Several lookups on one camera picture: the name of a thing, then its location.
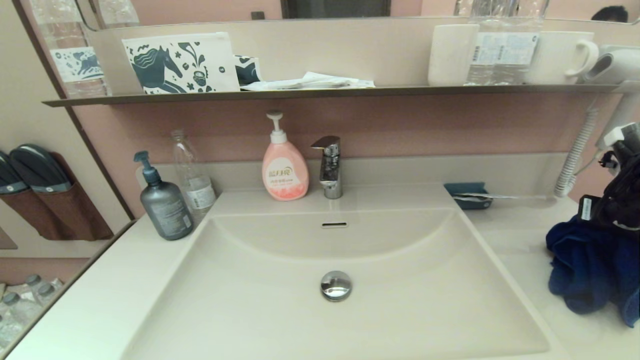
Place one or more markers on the small dark print pouch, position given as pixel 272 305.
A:
pixel 248 71

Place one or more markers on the white vanity sink basin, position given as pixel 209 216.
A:
pixel 280 320

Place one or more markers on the dark grey slipper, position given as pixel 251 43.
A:
pixel 8 173
pixel 40 167

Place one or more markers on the white plastic amenity packets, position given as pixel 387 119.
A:
pixel 320 81

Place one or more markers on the brown fabric slipper pocket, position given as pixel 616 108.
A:
pixel 25 210
pixel 78 215

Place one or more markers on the capped plastic water bottle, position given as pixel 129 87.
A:
pixel 47 290
pixel 12 300
pixel 34 280

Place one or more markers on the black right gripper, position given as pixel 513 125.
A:
pixel 622 200

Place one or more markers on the white packaged toothbrush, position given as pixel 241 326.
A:
pixel 477 196

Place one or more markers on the wall mirror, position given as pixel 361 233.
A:
pixel 210 9

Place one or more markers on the white wall hair dryer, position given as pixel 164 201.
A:
pixel 622 60

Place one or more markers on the chrome faucet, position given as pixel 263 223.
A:
pixel 332 171

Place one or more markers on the white horse print pouch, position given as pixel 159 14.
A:
pixel 217 58

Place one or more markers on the blue microfibre cloth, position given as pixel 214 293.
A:
pixel 585 265

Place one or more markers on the white ribbed cup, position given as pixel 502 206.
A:
pixel 451 55

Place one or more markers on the blue rectangular tray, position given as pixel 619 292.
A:
pixel 463 188

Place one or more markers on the grey pump bottle teal nozzle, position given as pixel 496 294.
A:
pixel 165 209

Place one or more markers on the pink hand soap pump bottle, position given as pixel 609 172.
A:
pixel 285 174

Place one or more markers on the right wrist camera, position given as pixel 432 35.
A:
pixel 625 140

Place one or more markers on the clear labelled water bottle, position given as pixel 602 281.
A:
pixel 484 52
pixel 520 50

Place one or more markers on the water bottle horse label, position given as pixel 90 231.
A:
pixel 77 64

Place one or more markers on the dark metal wall shelf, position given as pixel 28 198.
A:
pixel 325 92

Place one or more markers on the clear empty plastic bottle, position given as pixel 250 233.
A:
pixel 195 184

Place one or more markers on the chrome drain stopper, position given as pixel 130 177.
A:
pixel 336 286

